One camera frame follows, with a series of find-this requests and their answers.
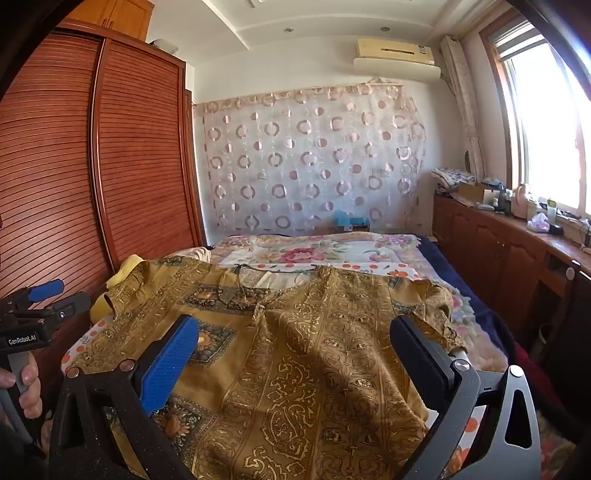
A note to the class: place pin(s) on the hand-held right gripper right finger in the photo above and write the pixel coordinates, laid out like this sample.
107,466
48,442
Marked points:
415,350

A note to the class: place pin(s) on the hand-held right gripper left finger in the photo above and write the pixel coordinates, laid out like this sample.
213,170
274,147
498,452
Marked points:
171,364

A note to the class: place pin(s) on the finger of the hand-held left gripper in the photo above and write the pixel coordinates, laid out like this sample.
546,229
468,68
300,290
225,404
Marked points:
46,289
74,304

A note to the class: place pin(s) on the golden patterned shirt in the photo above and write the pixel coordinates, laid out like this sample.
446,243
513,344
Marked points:
300,369

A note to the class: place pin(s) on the person's left hand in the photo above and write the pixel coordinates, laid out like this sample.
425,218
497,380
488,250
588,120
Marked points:
32,392

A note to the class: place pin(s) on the orange fruit print sheet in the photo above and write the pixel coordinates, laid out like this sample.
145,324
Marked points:
369,270

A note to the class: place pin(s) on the red cloth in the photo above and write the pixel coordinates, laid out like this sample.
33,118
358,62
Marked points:
531,378

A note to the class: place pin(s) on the wooden sideboard cabinet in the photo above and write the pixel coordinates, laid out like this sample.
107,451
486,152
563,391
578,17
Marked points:
485,249

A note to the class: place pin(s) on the white bin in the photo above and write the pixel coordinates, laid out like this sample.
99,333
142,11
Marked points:
545,339

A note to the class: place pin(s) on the blue toy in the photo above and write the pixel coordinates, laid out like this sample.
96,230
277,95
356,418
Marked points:
348,220

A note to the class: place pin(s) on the wooden slatted wardrobe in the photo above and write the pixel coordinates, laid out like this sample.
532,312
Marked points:
138,161

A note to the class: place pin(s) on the cardboard box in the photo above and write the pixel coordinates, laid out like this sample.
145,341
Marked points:
473,194

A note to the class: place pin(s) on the folded patterned cloth stack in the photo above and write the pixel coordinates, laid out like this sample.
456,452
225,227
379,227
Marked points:
452,177

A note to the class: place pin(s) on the lavender tissue pack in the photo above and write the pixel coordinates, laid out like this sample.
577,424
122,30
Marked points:
539,224

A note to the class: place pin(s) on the pink bottle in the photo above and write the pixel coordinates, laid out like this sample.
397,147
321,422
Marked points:
520,205

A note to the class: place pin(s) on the small black box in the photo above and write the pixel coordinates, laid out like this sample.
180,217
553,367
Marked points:
556,229

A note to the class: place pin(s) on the sheer circle pattern curtain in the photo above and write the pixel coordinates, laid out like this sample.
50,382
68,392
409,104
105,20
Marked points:
300,161

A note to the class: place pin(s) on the window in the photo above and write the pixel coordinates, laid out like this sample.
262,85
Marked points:
545,129

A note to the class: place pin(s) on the beige window curtain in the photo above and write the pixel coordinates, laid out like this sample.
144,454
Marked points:
461,92

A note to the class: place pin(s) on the white box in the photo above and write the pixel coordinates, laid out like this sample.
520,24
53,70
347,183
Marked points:
164,45

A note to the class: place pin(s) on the wooden overhead cabinet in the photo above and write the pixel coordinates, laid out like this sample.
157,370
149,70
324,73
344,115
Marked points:
124,18

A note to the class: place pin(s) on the cream air conditioner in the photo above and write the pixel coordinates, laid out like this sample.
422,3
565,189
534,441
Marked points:
392,48

